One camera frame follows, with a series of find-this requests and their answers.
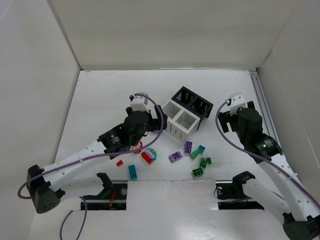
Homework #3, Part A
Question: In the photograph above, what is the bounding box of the red white flower lego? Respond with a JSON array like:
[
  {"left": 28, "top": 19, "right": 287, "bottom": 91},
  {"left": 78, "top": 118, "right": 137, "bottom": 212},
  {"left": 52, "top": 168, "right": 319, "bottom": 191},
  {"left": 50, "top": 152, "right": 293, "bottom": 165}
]
[{"left": 131, "top": 141, "right": 143, "bottom": 155}]

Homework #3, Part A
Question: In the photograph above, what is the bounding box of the teal monster face lego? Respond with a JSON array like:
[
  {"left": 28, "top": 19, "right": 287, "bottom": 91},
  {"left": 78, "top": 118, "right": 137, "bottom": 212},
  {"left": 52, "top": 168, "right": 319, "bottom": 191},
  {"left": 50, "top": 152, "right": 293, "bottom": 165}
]
[{"left": 145, "top": 148, "right": 158, "bottom": 161}]

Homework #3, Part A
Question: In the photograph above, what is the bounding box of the red rectangular lego brick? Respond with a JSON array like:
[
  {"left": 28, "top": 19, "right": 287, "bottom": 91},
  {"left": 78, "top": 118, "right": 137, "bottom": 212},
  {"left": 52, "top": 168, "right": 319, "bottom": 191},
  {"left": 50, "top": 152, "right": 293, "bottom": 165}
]
[{"left": 141, "top": 152, "right": 154, "bottom": 165}]

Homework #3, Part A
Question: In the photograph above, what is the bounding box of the teal square lego brick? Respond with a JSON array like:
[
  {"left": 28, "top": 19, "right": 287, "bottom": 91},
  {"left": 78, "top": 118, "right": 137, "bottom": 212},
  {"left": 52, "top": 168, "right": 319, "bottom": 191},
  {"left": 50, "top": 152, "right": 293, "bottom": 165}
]
[{"left": 198, "top": 145, "right": 205, "bottom": 154}]

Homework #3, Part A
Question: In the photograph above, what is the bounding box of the small red lego piece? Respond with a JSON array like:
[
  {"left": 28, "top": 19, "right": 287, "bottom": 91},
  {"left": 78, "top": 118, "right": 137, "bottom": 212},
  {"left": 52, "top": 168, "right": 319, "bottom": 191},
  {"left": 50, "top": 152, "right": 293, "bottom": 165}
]
[{"left": 116, "top": 160, "right": 124, "bottom": 167}]

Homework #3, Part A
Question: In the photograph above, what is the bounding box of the light green lego brick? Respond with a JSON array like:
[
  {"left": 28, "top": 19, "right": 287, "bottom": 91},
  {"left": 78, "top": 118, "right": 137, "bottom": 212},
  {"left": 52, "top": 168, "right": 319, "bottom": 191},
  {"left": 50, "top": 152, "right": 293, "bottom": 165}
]
[{"left": 190, "top": 149, "right": 200, "bottom": 160}]

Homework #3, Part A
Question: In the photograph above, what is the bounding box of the small green lego piece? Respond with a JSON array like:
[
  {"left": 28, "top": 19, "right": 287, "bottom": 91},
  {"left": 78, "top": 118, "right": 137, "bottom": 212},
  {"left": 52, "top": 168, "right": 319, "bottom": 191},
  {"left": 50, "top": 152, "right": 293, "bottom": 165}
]
[{"left": 206, "top": 157, "right": 212, "bottom": 165}]

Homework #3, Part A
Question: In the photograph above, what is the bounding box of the dark green lego brick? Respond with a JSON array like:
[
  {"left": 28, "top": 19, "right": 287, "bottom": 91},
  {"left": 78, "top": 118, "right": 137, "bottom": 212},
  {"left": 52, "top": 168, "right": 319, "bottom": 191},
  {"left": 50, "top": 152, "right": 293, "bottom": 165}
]
[{"left": 199, "top": 157, "right": 208, "bottom": 169}]

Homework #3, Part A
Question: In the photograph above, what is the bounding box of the teal rectangular lego brick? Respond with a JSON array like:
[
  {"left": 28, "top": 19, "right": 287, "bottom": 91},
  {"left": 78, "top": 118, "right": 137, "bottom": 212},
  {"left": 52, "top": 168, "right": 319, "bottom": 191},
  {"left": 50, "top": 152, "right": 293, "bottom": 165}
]
[{"left": 128, "top": 164, "right": 138, "bottom": 180}]

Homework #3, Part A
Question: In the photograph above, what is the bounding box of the green square lego brick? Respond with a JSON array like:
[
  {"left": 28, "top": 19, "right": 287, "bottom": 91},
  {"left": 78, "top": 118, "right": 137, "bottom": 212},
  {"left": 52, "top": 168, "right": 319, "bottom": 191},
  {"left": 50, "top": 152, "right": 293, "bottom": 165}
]
[{"left": 192, "top": 167, "right": 204, "bottom": 178}]

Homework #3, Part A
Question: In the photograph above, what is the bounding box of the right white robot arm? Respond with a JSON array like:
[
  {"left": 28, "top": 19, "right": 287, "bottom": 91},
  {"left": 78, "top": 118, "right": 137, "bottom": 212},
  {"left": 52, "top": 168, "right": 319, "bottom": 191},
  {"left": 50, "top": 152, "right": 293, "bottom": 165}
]
[{"left": 215, "top": 99, "right": 320, "bottom": 240}]

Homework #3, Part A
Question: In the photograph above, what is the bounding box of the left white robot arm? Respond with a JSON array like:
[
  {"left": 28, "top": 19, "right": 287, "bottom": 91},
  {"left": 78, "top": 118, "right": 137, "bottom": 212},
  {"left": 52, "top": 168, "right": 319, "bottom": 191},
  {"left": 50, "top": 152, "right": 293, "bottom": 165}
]
[{"left": 26, "top": 105, "right": 168, "bottom": 214}]

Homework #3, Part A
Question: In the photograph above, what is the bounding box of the white double bin container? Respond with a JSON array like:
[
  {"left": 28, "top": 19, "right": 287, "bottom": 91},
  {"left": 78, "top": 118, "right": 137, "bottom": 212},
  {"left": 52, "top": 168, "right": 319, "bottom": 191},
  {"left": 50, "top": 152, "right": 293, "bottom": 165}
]
[{"left": 162, "top": 99, "right": 200, "bottom": 143}]

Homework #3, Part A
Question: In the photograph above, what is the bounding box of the black double bin container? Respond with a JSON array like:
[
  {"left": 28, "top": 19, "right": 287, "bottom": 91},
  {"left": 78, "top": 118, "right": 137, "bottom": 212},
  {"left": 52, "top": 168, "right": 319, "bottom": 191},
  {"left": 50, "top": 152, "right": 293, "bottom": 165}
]
[{"left": 171, "top": 86, "right": 213, "bottom": 119}]

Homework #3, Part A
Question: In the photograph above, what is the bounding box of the purple rectangular lego brick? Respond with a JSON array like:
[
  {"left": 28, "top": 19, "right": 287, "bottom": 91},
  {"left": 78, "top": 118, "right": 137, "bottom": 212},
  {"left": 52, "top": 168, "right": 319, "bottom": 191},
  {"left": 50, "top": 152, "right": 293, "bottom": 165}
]
[{"left": 184, "top": 141, "right": 193, "bottom": 155}]

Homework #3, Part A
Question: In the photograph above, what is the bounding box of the purple sloped lego brick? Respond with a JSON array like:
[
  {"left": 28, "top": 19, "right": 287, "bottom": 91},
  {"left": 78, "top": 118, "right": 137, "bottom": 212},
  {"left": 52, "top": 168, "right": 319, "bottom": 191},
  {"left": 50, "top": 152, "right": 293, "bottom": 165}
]
[{"left": 168, "top": 151, "right": 183, "bottom": 163}]

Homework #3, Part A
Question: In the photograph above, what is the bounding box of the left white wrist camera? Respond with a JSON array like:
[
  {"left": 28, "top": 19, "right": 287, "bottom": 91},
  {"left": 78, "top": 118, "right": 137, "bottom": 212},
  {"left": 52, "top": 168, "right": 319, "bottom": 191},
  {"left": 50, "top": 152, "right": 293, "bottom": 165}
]
[{"left": 129, "top": 92, "right": 149, "bottom": 112}]

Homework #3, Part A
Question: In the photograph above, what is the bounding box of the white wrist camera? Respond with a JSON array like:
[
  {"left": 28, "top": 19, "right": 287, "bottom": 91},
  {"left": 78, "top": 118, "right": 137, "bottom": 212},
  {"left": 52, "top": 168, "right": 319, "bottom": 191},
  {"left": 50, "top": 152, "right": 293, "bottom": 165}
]
[
  {"left": 129, "top": 92, "right": 149, "bottom": 112},
  {"left": 227, "top": 92, "right": 247, "bottom": 116}
]

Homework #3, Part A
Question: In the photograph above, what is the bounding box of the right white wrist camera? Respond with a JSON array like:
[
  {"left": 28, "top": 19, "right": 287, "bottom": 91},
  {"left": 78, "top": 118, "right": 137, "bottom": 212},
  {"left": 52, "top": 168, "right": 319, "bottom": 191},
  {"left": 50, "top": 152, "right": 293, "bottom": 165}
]
[{"left": 227, "top": 92, "right": 247, "bottom": 116}]

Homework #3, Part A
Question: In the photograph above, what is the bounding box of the aluminium rail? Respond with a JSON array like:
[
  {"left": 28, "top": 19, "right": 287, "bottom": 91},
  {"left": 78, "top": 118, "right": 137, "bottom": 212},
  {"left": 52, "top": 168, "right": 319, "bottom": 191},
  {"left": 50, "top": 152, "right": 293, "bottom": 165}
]
[{"left": 249, "top": 70, "right": 280, "bottom": 145}]

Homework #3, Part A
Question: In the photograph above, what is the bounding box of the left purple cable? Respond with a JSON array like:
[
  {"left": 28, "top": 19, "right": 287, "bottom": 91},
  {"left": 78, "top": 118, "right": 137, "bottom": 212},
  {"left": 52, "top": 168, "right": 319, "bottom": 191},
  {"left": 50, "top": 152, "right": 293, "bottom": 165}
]
[{"left": 17, "top": 93, "right": 168, "bottom": 238}]

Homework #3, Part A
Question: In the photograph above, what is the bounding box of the purple cable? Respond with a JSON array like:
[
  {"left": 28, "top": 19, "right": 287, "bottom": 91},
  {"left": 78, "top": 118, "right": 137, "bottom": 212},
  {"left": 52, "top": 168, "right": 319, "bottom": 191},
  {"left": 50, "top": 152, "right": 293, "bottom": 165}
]
[
  {"left": 17, "top": 93, "right": 168, "bottom": 238},
  {"left": 215, "top": 100, "right": 320, "bottom": 213}
]

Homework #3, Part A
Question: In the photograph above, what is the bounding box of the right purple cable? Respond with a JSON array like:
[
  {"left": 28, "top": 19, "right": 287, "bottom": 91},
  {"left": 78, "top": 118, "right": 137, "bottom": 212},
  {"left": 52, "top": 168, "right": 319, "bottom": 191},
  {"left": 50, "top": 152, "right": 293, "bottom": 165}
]
[{"left": 215, "top": 100, "right": 320, "bottom": 213}]

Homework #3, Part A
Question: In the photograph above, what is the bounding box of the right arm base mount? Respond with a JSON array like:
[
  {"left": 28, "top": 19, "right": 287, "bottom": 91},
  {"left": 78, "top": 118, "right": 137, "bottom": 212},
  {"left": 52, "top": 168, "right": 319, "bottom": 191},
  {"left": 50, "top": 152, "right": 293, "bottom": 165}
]
[{"left": 213, "top": 171, "right": 264, "bottom": 210}]

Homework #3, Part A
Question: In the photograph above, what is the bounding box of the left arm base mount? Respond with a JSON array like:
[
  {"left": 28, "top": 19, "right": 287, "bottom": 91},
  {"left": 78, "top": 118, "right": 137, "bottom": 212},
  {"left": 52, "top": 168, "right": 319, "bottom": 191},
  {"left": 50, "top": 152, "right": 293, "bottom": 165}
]
[{"left": 83, "top": 172, "right": 128, "bottom": 211}]

